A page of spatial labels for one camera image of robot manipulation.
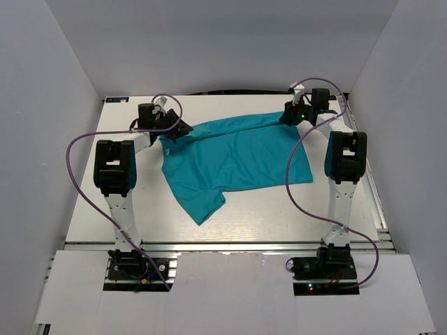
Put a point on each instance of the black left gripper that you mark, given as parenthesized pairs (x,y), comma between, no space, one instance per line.
(175,123)

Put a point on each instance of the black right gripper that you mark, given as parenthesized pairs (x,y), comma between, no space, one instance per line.
(290,114)

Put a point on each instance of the teal t-shirt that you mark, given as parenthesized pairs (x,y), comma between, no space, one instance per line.
(232,154)

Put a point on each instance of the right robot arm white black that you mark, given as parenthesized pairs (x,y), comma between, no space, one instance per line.
(345,157)

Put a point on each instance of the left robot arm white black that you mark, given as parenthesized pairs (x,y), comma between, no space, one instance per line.
(115,167)

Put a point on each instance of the blue table corner label left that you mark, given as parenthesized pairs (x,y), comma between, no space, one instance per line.
(121,99)

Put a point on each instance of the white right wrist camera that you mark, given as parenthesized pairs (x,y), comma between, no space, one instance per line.
(297,90)

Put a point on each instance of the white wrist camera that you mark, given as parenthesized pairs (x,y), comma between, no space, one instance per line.
(160,102)
(297,90)

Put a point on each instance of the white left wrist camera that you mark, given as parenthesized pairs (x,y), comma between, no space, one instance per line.
(160,102)

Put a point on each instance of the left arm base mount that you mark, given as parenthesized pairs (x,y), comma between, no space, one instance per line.
(130,271)

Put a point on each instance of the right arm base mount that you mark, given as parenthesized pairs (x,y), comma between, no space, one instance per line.
(330,272)

